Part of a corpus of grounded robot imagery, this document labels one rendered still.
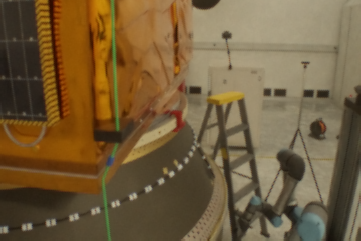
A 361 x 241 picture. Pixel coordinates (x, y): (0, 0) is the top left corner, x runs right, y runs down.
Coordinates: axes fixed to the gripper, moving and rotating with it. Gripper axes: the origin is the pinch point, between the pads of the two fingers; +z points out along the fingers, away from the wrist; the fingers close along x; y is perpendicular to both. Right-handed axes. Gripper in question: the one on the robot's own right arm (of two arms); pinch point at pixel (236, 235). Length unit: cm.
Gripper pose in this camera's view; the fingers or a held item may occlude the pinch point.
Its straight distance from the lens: 221.4
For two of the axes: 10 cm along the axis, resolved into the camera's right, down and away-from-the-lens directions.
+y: 9.1, 4.1, 0.1
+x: 0.5, -1.4, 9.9
